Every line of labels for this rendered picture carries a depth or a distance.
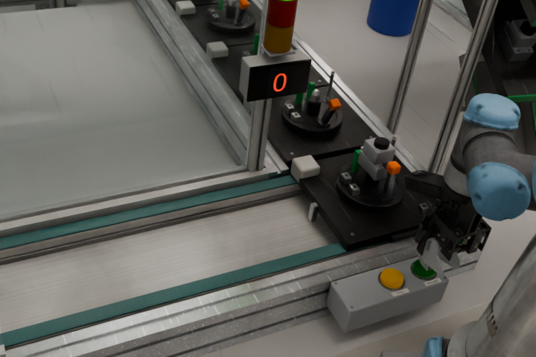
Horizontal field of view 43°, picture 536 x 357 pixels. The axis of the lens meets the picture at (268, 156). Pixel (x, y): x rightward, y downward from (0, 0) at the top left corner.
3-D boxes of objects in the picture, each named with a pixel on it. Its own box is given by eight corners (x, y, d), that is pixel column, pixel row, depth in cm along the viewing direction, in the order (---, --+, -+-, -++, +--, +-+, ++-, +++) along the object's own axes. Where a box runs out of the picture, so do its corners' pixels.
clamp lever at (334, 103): (329, 124, 148) (341, 105, 142) (321, 126, 148) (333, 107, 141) (323, 111, 150) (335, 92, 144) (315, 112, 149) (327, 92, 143)
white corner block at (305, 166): (318, 182, 140) (321, 166, 137) (298, 186, 138) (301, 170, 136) (308, 168, 143) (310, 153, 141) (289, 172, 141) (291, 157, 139)
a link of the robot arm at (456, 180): (439, 152, 105) (480, 143, 108) (432, 175, 108) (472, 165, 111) (470, 182, 100) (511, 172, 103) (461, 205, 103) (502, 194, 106)
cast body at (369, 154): (392, 176, 132) (401, 148, 127) (374, 181, 130) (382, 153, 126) (369, 151, 137) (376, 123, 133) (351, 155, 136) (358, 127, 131)
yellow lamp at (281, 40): (295, 51, 118) (299, 26, 115) (269, 55, 117) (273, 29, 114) (283, 38, 122) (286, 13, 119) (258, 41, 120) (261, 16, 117)
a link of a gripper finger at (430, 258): (428, 292, 116) (443, 256, 110) (409, 268, 120) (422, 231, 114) (443, 288, 117) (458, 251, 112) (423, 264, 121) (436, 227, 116)
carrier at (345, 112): (381, 148, 152) (393, 101, 144) (285, 168, 142) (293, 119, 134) (329, 92, 168) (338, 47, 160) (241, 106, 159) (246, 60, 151)
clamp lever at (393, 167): (393, 197, 131) (401, 166, 126) (384, 199, 130) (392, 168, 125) (383, 186, 133) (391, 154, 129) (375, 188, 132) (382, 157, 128)
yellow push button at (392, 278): (405, 288, 119) (408, 281, 118) (387, 295, 117) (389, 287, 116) (393, 272, 122) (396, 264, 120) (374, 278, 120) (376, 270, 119)
